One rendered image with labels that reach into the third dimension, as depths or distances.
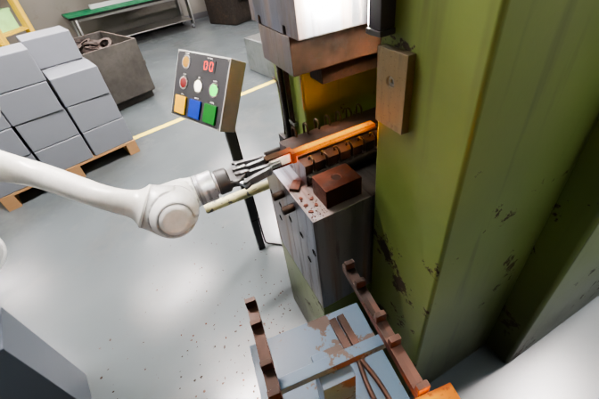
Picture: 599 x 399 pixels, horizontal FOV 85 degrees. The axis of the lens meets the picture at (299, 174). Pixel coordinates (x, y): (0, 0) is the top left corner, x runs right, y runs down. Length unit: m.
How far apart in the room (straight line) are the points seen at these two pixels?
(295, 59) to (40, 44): 2.89
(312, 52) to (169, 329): 1.57
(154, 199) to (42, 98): 2.49
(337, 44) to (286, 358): 0.78
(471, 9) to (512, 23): 0.06
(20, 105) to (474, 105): 3.03
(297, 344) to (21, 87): 2.76
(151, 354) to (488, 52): 1.82
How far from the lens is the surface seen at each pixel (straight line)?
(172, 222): 0.75
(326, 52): 0.87
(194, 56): 1.48
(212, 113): 1.34
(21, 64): 3.15
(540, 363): 1.88
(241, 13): 7.74
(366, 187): 1.01
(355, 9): 0.83
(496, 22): 0.57
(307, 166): 0.98
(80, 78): 3.22
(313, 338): 0.91
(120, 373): 1.97
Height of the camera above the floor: 1.57
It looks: 38 degrees down
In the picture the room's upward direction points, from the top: 8 degrees counter-clockwise
